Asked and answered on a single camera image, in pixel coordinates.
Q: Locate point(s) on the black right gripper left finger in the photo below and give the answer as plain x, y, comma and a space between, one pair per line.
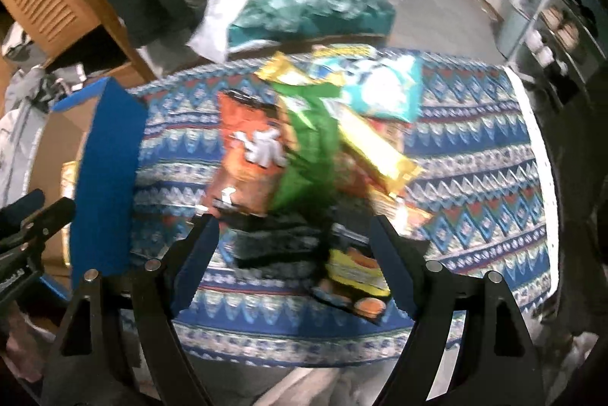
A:
88, 363

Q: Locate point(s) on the yellow snack stick packet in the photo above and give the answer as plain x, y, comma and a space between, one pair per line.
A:
279, 69
375, 149

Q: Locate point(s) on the orange green chip bag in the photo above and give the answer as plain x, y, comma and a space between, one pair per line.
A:
308, 115

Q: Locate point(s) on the blue-edged cardboard box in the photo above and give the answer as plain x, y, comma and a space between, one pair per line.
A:
88, 149

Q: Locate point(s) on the blue patterned tablecloth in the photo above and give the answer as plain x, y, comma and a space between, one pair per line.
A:
486, 181

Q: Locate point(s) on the red orange snack packet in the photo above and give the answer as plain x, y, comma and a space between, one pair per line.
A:
405, 216

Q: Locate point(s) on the black yellow snack packet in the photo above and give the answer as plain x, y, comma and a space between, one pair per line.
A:
328, 254

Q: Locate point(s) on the wooden louvered cabinet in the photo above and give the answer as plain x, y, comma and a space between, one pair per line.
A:
57, 26

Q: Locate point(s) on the orange white-lettered chip bag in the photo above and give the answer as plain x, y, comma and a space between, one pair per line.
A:
253, 156

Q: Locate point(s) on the teal cartoon snack bag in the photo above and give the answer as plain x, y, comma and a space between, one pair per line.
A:
375, 85

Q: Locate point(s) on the metal shoe rack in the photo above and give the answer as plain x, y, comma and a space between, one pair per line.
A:
555, 46

